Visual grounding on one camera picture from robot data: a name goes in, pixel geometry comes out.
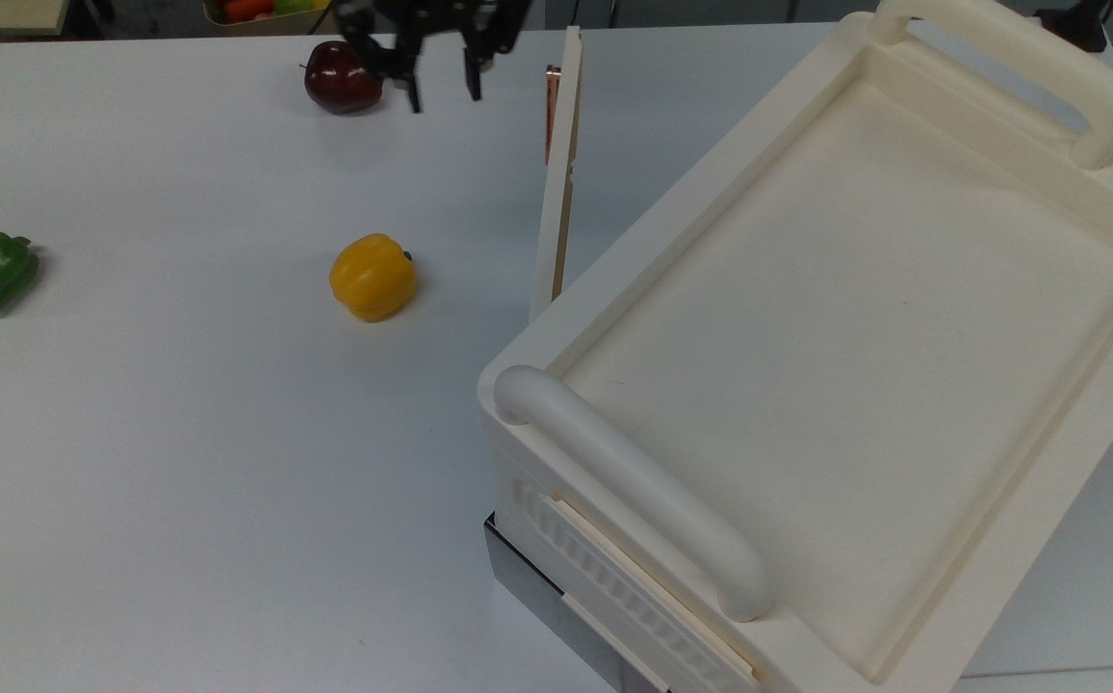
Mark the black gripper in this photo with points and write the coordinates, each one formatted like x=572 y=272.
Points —
x=431 y=17

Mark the cream cabinet door panel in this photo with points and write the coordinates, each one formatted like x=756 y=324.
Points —
x=556 y=192

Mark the cream plastic storage cabinet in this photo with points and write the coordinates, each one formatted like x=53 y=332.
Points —
x=855 y=337

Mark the dark red apple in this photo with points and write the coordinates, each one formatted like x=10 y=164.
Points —
x=337 y=82

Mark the tan basket of toy fruit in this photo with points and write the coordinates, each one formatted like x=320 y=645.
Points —
x=263 y=14

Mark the yellow bell pepper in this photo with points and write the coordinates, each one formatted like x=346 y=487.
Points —
x=372 y=277

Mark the black mount base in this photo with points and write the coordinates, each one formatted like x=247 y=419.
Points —
x=1076 y=24

